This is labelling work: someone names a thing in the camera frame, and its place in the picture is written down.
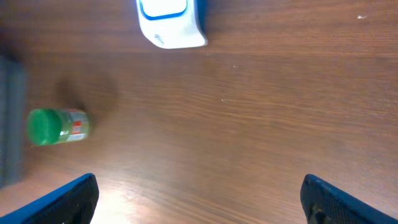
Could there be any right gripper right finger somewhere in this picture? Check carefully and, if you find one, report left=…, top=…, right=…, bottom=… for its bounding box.
left=300, top=174, right=397, bottom=224

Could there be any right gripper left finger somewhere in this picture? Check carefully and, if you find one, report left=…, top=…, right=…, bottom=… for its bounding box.
left=1, top=173, right=99, bottom=224

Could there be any green red snack bag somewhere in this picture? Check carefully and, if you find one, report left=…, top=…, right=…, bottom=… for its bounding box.
left=27, top=108, right=91, bottom=146

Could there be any white barcode scanner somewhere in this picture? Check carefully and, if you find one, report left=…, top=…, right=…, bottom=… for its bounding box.
left=136, top=0, right=208, bottom=49

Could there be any dark grey plastic basket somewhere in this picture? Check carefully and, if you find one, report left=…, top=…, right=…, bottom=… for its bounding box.
left=1, top=56, right=26, bottom=188

